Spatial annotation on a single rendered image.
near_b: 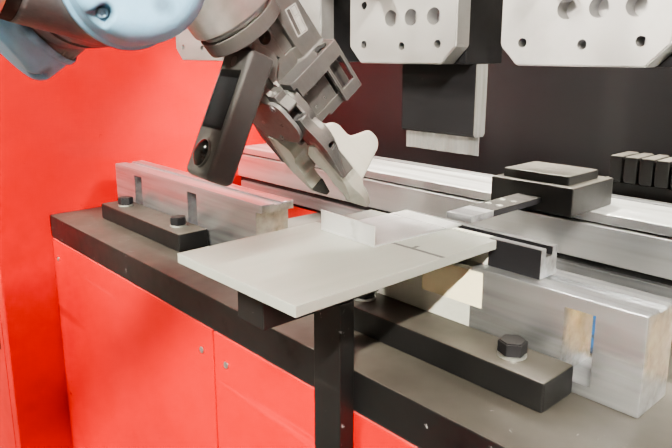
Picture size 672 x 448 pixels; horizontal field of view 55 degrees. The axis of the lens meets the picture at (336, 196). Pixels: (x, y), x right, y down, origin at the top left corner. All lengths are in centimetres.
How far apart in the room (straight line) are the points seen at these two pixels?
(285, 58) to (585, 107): 72
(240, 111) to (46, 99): 86
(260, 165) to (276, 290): 87
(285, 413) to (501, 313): 28
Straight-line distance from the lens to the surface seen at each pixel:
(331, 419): 69
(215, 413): 95
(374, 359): 69
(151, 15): 34
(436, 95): 72
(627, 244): 89
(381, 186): 112
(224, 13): 53
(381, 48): 72
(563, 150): 122
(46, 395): 152
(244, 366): 84
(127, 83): 143
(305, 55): 58
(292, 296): 51
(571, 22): 59
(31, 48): 47
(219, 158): 54
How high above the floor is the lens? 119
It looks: 12 degrees down
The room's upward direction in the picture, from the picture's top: straight up
